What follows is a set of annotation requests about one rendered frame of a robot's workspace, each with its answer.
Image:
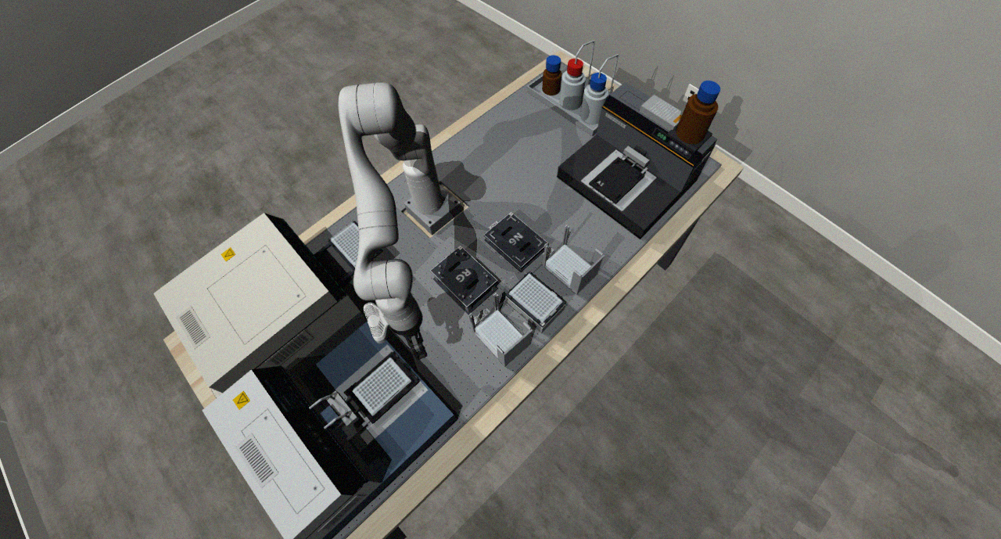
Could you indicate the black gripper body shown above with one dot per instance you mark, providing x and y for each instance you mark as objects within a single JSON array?
[{"x": 410, "y": 332}]

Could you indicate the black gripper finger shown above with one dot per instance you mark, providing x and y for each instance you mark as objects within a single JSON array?
[{"x": 418, "y": 349}]

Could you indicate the white plastic bottle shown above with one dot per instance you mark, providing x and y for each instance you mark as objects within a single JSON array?
[{"x": 591, "y": 107}]

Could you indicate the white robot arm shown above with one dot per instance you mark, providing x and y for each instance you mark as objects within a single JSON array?
[{"x": 373, "y": 109}]

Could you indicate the brown glass bottle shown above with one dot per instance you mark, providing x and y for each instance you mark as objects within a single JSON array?
[
  {"x": 551, "y": 86},
  {"x": 694, "y": 124}
]

